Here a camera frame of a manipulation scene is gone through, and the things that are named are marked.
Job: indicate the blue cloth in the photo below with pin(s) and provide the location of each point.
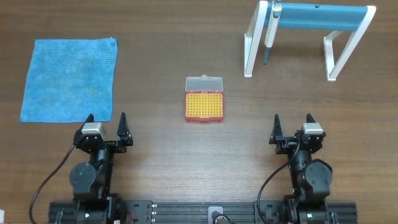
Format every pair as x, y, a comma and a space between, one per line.
68, 77

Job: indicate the red and yellow tip box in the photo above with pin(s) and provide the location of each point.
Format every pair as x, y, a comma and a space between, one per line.
204, 107

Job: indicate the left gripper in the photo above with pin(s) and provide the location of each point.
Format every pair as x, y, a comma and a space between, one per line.
91, 143

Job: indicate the mounting rail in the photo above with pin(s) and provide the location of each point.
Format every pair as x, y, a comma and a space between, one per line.
186, 212

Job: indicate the white pipette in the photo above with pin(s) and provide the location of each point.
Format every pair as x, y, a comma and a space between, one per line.
272, 31

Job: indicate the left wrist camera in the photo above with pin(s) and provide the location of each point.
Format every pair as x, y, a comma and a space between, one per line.
92, 128

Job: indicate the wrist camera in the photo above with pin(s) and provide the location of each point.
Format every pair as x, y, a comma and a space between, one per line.
312, 128
92, 128

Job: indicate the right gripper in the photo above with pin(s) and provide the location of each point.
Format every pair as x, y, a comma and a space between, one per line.
306, 141

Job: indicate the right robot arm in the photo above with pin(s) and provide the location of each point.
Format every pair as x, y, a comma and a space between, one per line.
314, 180

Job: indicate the white and blue stand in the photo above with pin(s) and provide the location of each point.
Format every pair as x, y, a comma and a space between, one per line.
311, 16

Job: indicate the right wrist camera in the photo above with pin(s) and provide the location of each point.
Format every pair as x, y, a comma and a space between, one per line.
312, 128

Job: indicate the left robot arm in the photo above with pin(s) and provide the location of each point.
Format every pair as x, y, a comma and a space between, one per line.
90, 180

